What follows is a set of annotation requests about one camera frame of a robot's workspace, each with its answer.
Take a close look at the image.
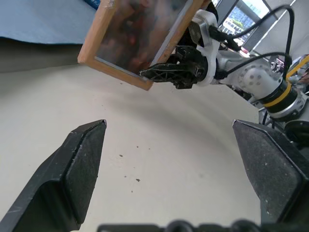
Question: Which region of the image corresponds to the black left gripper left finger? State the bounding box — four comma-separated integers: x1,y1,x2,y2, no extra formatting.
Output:
0,119,108,232

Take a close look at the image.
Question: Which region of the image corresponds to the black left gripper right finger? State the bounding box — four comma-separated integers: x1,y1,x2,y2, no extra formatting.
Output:
231,119,309,232

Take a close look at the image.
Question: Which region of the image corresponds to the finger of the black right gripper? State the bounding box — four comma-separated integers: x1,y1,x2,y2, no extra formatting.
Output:
139,62,194,84

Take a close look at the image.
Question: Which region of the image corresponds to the wooden picture frame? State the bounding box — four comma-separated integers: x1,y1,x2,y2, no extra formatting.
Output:
77,0,212,91

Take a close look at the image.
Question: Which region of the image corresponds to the blue cloth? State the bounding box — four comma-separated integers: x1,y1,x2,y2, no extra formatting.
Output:
0,0,102,45

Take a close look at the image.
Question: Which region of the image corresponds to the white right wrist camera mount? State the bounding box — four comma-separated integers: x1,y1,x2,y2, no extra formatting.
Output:
190,9,220,87

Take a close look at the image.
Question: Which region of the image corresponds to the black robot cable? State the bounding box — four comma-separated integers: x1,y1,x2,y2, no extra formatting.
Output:
208,5,295,80

